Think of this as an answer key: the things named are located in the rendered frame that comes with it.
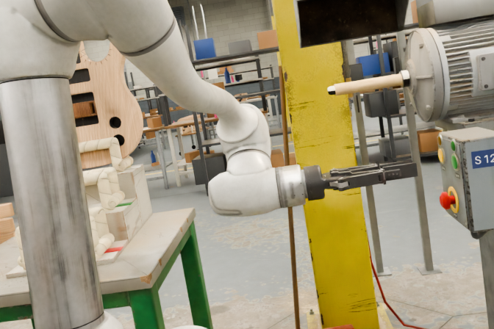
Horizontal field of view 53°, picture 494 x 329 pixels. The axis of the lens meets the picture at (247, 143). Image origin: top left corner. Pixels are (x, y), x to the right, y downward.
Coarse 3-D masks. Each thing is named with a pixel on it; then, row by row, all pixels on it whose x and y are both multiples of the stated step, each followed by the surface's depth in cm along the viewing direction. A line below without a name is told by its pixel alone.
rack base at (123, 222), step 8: (128, 200) 146; (136, 200) 148; (88, 208) 145; (120, 208) 138; (128, 208) 139; (136, 208) 147; (112, 216) 133; (120, 216) 133; (128, 216) 137; (136, 216) 145; (112, 224) 134; (120, 224) 134; (128, 224) 136; (136, 224) 144; (112, 232) 134; (120, 232) 134; (128, 232) 135; (136, 232) 143; (120, 240) 134
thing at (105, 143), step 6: (108, 138) 150; (114, 138) 150; (84, 144) 150; (90, 144) 150; (96, 144) 150; (102, 144) 150; (108, 144) 150; (84, 150) 150; (90, 150) 151; (96, 150) 151
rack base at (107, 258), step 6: (126, 240) 133; (114, 246) 130; (120, 246) 129; (114, 252) 124; (120, 252) 126; (102, 258) 121; (108, 258) 120; (114, 258) 121; (12, 270) 123; (18, 270) 122; (24, 270) 121; (6, 276) 121; (12, 276) 121; (18, 276) 121
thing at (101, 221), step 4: (104, 212) 129; (96, 216) 128; (100, 216) 128; (104, 216) 129; (96, 220) 128; (100, 220) 128; (104, 220) 129; (96, 224) 128; (100, 224) 128; (104, 224) 129; (96, 228) 129; (100, 228) 128; (104, 228) 129; (108, 228) 130; (100, 232) 128; (104, 232) 129; (108, 232) 130; (100, 236) 129
